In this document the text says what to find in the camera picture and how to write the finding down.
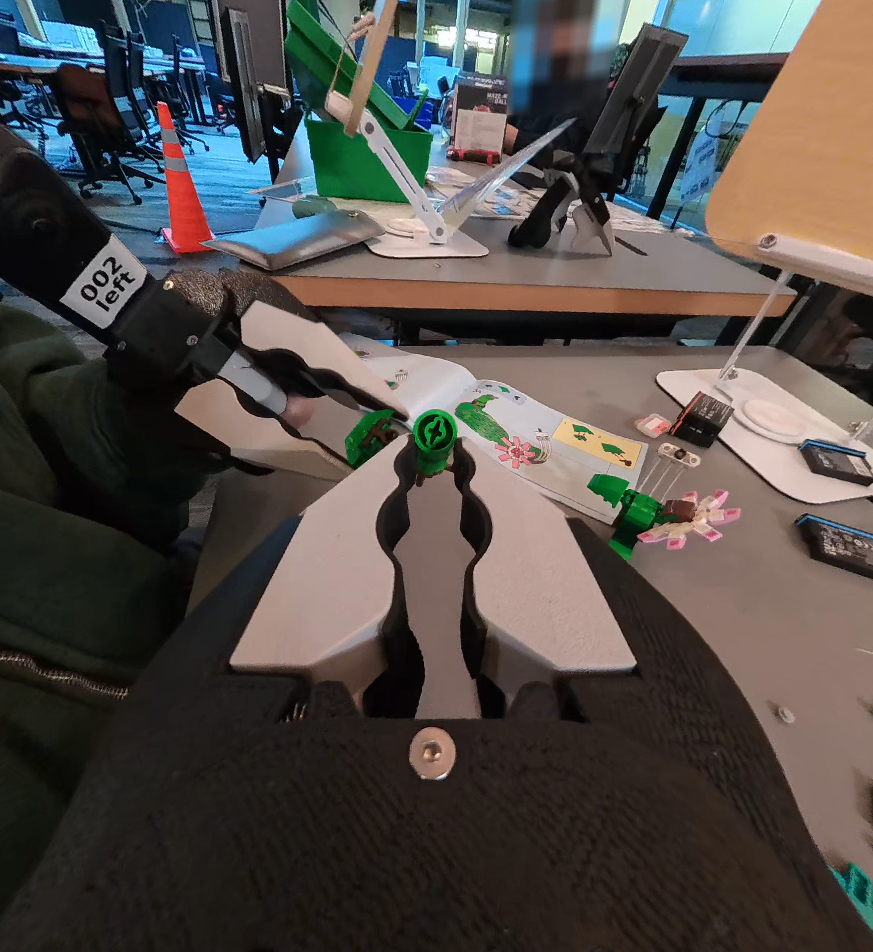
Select black office chair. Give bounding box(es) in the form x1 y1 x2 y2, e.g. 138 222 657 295
102 21 210 168

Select small black box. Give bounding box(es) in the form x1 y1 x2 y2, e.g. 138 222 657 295
669 392 735 449

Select black battery with blue stripe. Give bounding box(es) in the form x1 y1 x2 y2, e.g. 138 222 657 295
795 513 873 583
800 439 873 488

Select clear acrylic sheet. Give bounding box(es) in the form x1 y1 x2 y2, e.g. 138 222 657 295
436 118 579 240

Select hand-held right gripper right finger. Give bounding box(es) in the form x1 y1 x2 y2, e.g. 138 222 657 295
453 437 637 709

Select lego instruction booklet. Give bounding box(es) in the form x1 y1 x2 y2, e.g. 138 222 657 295
340 335 649 525

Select green lego block brown clips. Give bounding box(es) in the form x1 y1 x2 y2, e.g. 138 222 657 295
345 411 402 468

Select green curved lego tube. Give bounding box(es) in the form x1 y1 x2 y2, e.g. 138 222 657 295
413 409 458 478

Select person's left forearm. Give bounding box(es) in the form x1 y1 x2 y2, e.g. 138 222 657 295
0 301 218 555

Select orange traffic cone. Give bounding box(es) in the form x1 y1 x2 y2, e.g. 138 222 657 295
160 102 218 254

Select silver padded pouch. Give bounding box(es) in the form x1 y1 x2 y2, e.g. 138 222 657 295
202 210 385 272

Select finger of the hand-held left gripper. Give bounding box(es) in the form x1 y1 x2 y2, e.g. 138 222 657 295
175 375 357 482
239 297 413 422

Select wooden board on white stand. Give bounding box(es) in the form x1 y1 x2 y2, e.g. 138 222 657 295
656 0 873 505
325 0 490 260

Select grey desk with wooden edge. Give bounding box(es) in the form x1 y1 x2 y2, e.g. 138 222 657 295
254 119 798 347

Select black computer monitor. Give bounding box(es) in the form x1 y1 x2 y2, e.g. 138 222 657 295
213 0 292 183
585 22 689 202

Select brown office chair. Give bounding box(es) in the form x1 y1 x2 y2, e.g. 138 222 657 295
56 63 166 205

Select pink lego flower green stem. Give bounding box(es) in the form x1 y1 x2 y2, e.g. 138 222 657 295
589 472 743 562

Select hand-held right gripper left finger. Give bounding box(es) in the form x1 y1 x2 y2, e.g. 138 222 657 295
230 435 426 711

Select pile of teal lego plates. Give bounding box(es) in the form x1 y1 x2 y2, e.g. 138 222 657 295
827 863 873 952

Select black and white gripper device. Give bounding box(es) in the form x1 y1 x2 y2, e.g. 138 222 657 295
507 167 616 257

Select white lego with clear stems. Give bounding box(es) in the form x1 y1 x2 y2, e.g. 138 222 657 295
641 442 703 495

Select red and black box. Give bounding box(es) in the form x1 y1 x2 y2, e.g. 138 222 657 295
447 73 513 163

